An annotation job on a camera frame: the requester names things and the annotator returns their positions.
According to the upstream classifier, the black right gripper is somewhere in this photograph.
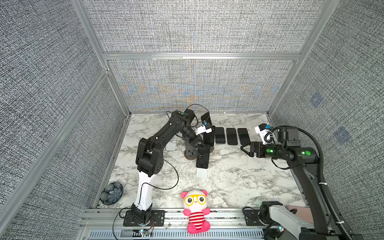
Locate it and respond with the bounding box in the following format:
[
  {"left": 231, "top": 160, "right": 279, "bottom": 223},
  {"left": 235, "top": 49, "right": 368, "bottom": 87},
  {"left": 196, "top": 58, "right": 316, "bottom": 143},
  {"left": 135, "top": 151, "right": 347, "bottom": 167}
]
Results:
[{"left": 241, "top": 141, "right": 287, "bottom": 160}]

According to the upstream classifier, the black front phone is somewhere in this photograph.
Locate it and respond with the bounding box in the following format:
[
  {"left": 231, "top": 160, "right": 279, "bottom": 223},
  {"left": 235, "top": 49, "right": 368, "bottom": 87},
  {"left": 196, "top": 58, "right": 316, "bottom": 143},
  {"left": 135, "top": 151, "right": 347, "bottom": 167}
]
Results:
[{"left": 196, "top": 146, "right": 211, "bottom": 169}]

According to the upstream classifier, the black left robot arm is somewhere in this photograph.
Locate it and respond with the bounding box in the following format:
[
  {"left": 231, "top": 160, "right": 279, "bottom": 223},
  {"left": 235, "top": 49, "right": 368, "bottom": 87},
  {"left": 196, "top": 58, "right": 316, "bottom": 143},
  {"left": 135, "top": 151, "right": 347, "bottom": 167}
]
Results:
[{"left": 131, "top": 108, "right": 211, "bottom": 224}]

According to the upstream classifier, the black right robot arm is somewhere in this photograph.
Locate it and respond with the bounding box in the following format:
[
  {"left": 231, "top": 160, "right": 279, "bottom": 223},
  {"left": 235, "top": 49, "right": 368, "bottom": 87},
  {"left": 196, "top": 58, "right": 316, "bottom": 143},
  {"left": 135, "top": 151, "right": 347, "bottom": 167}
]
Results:
[{"left": 243, "top": 124, "right": 364, "bottom": 240}]

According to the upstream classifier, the black phone right wooden stand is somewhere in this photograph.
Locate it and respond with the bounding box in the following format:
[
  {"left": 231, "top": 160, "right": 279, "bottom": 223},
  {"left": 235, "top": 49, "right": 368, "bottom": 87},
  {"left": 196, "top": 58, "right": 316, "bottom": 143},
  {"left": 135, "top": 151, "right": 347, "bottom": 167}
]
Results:
[{"left": 204, "top": 128, "right": 215, "bottom": 147}]

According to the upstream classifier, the white rear phone stand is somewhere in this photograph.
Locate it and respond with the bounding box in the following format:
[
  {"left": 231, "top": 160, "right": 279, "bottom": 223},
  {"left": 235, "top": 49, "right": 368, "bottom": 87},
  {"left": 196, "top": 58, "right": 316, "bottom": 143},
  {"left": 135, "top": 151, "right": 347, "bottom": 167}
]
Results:
[{"left": 166, "top": 141, "right": 177, "bottom": 151}]

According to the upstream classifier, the white phone stand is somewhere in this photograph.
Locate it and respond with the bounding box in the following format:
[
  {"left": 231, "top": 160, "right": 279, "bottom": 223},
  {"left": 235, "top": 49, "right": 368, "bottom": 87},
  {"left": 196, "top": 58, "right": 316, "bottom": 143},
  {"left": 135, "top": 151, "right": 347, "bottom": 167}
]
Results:
[
  {"left": 166, "top": 141, "right": 177, "bottom": 151},
  {"left": 196, "top": 168, "right": 208, "bottom": 179}
]

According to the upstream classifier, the white front phone stand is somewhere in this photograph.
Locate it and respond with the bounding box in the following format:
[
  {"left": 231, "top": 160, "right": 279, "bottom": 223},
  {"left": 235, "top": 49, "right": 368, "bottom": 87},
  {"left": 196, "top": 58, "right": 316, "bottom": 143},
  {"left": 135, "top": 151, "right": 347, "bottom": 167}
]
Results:
[{"left": 196, "top": 168, "right": 208, "bottom": 179}]

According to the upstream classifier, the pink panda plush toy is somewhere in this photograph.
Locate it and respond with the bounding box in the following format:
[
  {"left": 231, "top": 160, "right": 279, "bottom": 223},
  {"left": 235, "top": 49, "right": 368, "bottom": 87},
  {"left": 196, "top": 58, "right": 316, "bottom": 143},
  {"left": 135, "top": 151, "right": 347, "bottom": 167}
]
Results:
[{"left": 181, "top": 190, "right": 211, "bottom": 235}]

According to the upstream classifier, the pink pad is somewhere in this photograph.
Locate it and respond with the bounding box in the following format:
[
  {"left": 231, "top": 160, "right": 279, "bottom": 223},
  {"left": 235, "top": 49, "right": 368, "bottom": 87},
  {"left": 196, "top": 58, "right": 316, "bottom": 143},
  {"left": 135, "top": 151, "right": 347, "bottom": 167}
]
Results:
[{"left": 286, "top": 205, "right": 314, "bottom": 224}]

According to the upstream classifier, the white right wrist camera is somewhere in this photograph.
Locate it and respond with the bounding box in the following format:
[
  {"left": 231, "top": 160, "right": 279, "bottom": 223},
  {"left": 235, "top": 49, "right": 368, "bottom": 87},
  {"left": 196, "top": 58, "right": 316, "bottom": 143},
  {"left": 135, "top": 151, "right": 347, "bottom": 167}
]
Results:
[{"left": 255, "top": 123, "right": 273, "bottom": 145}]

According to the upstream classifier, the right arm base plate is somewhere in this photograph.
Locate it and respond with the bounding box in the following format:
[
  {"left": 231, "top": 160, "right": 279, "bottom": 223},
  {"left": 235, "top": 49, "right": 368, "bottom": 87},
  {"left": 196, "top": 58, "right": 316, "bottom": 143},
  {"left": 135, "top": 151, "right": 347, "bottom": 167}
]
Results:
[{"left": 242, "top": 207, "right": 264, "bottom": 227}]

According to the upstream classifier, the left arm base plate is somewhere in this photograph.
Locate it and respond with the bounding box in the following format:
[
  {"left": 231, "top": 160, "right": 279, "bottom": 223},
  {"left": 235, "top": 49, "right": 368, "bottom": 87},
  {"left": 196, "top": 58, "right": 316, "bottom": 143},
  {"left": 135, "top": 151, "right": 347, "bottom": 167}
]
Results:
[{"left": 123, "top": 210, "right": 166, "bottom": 227}]

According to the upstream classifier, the black corrugated cable hose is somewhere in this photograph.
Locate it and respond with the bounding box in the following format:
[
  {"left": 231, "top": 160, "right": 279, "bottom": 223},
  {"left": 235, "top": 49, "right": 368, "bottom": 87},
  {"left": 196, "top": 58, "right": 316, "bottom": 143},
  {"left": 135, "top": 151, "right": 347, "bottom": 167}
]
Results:
[{"left": 269, "top": 125, "right": 355, "bottom": 240}]

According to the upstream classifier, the aluminium front rail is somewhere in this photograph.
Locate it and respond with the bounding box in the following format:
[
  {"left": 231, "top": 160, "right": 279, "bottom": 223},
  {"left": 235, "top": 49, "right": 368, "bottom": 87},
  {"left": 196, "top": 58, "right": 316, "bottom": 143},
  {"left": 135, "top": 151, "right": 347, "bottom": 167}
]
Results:
[{"left": 75, "top": 208, "right": 297, "bottom": 240}]

